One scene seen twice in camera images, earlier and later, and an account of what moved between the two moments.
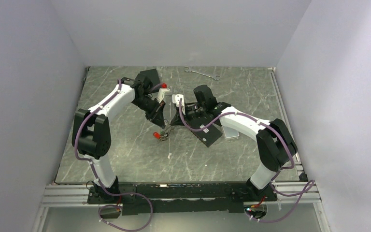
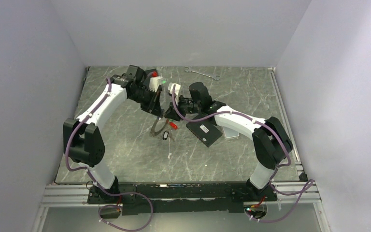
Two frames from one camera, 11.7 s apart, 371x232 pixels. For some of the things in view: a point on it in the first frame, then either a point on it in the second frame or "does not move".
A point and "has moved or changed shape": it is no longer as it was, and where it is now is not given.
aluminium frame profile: (305, 194) does not move
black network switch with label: (208, 135) does not move
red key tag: (156, 135) has moved or changed shape
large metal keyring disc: (164, 135) to (160, 125)
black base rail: (182, 198) does not move
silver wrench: (190, 69) does not move
